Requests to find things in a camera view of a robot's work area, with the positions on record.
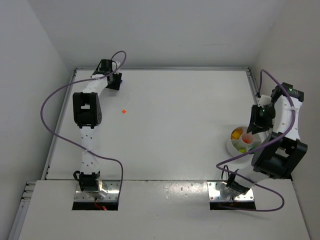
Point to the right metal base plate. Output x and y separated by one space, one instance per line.
219 193

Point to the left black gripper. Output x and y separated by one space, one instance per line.
114 81

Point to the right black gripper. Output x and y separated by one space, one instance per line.
259 125

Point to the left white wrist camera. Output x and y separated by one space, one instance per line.
115 64

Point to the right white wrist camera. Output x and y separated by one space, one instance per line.
263 101

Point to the white round divided container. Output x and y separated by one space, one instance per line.
232 145

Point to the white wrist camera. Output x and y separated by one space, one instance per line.
115 64
263 101

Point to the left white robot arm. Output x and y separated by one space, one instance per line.
88 115

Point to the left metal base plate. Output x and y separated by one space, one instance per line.
108 192

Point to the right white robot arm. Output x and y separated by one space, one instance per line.
282 150

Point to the lime green lego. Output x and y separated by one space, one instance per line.
242 150

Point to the yellow long lego brick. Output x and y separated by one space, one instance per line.
236 134

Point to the metal base plate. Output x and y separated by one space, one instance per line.
219 193
108 192

